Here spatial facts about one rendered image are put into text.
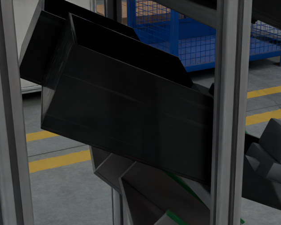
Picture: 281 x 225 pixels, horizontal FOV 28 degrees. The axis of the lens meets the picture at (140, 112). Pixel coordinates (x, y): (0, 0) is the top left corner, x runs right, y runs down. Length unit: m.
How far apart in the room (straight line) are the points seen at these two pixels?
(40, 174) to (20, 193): 2.89
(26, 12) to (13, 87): 3.95
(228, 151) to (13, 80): 0.18
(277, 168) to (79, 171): 2.79
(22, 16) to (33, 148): 1.14
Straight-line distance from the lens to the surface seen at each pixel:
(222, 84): 0.43
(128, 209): 0.56
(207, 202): 0.50
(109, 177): 0.64
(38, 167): 3.38
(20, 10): 4.31
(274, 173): 0.54
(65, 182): 3.18
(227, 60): 0.42
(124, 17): 5.52
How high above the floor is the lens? 1.47
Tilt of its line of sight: 21 degrees down
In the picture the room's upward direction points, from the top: 1 degrees counter-clockwise
